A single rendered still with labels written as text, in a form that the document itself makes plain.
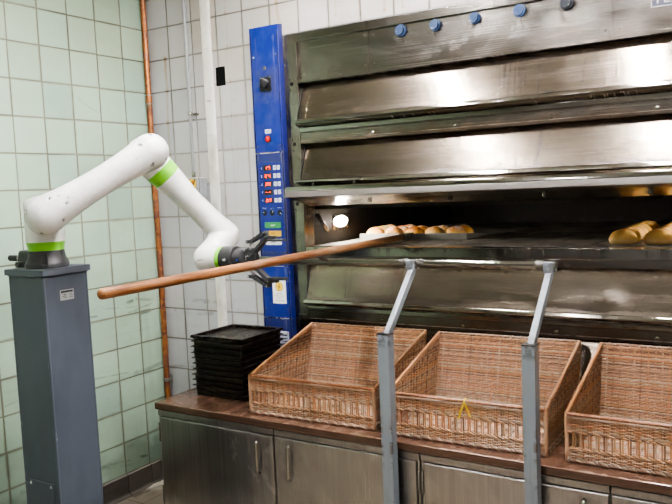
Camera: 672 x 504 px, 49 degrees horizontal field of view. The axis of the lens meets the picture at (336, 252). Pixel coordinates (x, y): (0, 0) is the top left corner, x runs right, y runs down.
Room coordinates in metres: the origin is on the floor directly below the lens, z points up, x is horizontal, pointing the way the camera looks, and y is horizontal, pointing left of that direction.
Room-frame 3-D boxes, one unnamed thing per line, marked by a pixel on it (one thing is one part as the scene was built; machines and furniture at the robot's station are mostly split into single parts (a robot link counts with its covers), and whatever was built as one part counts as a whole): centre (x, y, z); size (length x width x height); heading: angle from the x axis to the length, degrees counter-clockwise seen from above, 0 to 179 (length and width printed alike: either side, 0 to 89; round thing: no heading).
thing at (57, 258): (2.63, 1.06, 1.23); 0.26 x 0.15 x 0.06; 59
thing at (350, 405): (2.87, 0.01, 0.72); 0.56 x 0.49 x 0.28; 59
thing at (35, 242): (2.59, 1.01, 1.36); 0.16 x 0.13 x 0.19; 23
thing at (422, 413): (2.55, -0.50, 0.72); 0.56 x 0.49 x 0.28; 59
